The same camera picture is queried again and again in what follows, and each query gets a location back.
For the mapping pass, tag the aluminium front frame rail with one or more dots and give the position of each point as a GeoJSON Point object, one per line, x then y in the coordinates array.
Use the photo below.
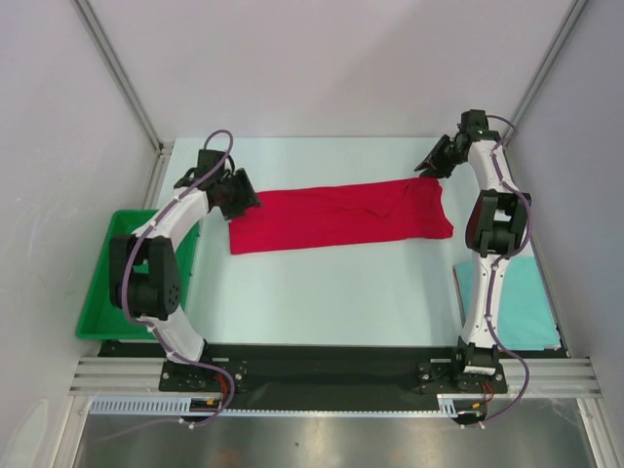
{"type": "Point", "coordinates": [537, 378]}

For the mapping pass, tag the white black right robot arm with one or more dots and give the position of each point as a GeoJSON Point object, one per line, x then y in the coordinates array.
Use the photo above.
{"type": "Point", "coordinates": [498, 229]}

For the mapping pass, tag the left aluminium corner post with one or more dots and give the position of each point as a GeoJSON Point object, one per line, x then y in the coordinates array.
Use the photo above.
{"type": "Point", "coordinates": [88, 15]}

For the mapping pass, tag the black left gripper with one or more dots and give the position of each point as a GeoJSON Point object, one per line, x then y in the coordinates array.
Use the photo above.
{"type": "Point", "coordinates": [247, 196]}

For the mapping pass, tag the right aluminium corner post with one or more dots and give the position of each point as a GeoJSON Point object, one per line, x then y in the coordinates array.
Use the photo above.
{"type": "Point", "coordinates": [571, 20]}

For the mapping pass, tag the white slotted cable duct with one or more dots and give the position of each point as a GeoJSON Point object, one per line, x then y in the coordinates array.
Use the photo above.
{"type": "Point", "coordinates": [437, 407]}

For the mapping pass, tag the folded teal t-shirt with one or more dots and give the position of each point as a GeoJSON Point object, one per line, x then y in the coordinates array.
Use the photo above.
{"type": "Point", "coordinates": [525, 320]}

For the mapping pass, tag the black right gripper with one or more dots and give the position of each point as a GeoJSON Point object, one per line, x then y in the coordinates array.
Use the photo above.
{"type": "Point", "coordinates": [437, 154]}

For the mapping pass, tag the red t-shirt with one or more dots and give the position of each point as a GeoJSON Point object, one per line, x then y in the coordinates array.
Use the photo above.
{"type": "Point", "coordinates": [318, 217]}

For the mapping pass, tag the aluminium corner post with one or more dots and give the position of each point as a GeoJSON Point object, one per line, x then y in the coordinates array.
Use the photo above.
{"type": "Point", "coordinates": [571, 20]}
{"type": "Point", "coordinates": [88, 15]}

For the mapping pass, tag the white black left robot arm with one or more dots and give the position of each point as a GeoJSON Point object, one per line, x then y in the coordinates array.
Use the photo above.
{"type": "Point", "coordinates": [145, 280]}

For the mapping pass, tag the green plastic bin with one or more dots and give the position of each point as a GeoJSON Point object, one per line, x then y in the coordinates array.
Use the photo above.
{"type": "Point", "coordinates": [100, 319]}

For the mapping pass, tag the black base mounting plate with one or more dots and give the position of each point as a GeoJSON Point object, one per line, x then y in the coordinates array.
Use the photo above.
{"type": "Point", "coordinates": [335, 399]}

